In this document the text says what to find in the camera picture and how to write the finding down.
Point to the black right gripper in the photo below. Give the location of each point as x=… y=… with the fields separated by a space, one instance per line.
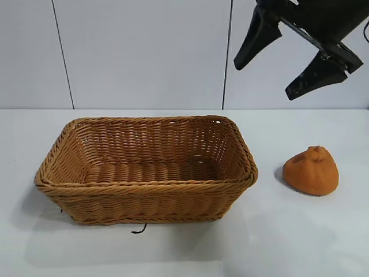
x=325 y=17

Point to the orange bun-shaped bread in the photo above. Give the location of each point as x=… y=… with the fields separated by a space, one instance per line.
x=311 y=176

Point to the brown woven wicker basket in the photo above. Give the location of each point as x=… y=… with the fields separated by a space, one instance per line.
x=144 y=202

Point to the curved black thread piece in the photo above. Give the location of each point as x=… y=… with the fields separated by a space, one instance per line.
x=140 y=231

